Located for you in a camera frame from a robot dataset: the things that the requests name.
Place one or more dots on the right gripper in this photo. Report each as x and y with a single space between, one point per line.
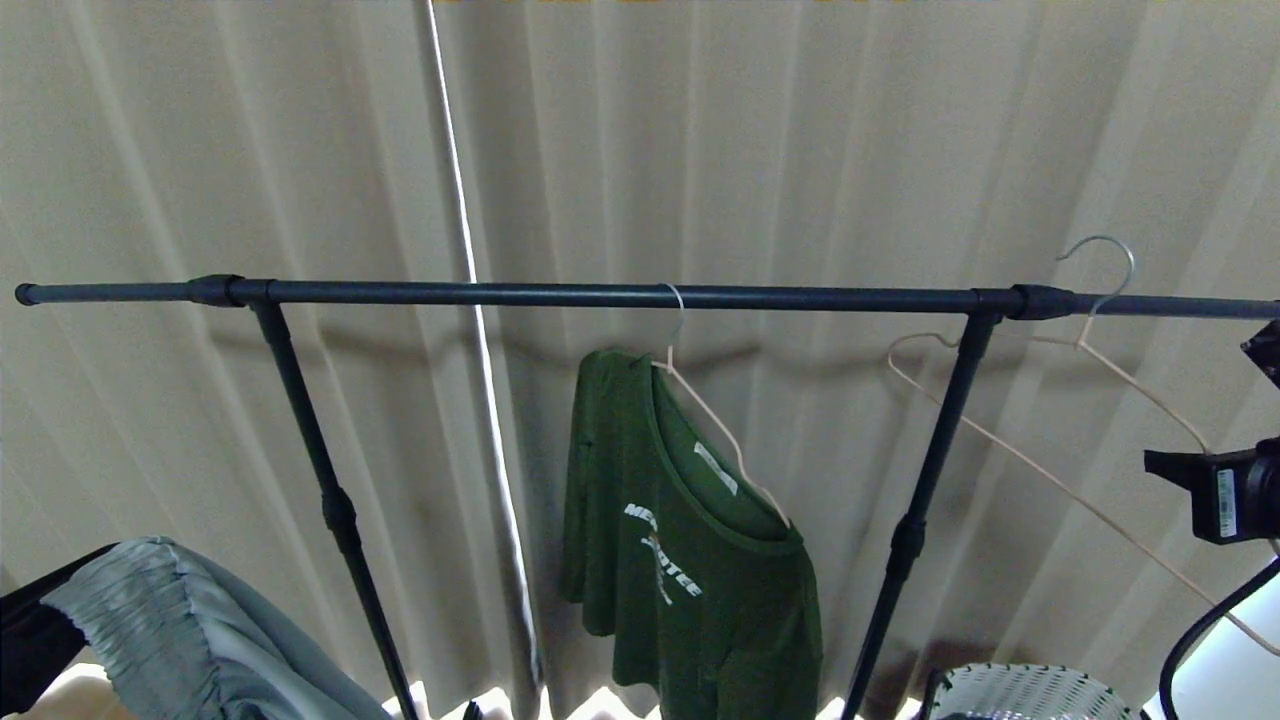
1250 495

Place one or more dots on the green printed shirt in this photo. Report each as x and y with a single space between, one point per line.
680 620

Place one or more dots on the pale grey garment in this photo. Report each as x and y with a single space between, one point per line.
200 650

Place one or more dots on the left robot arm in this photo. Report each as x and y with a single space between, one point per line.
30 650

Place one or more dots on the white laundry basket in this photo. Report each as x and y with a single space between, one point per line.
1030 690

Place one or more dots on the black clothes rack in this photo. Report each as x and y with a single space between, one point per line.
600 295

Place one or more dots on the beige curtain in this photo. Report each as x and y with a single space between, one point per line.
700 130

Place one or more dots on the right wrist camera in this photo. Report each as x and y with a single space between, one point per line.
1268 355

